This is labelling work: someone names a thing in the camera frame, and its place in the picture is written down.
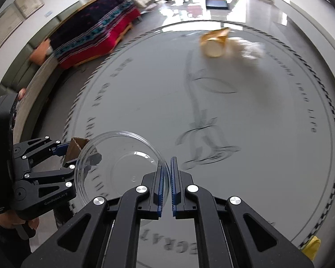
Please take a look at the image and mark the clear plastic bowl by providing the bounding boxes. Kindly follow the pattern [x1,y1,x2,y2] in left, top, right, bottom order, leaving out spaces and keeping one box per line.
[74,131,169,205]

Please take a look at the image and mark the person's left hand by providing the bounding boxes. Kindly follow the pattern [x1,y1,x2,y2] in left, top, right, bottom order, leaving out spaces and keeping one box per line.
[0,211,40,230]

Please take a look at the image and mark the brown cardboard box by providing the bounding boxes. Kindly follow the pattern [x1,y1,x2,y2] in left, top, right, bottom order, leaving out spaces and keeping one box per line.
[62,137,102,172]

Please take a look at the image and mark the green sofa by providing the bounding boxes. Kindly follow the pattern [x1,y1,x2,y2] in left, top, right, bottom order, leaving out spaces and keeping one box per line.
[0,0,83,97]

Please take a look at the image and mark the orange cushion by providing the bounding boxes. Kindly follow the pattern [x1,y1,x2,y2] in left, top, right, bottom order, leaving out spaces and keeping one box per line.
[29,39,53,66]

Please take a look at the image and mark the table with patterned red cloth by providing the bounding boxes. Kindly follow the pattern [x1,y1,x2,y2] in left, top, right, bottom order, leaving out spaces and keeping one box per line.
[49,0,140,69]

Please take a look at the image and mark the yellow foam packaging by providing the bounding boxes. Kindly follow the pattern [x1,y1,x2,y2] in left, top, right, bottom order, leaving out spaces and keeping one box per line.
[200,27,229,58]

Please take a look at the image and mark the white crumpled plastic bag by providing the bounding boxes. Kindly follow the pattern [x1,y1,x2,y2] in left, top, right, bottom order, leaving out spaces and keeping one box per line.
[227,37,265,61]

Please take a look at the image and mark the yellow cloth scrap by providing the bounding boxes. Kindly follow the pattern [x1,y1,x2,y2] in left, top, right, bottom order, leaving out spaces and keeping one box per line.
[301,236,321,261]

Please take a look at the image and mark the framed wall painting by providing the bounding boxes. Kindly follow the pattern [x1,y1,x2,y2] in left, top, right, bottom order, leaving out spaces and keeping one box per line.
[0,4,25,47]
[14,0,44,19]

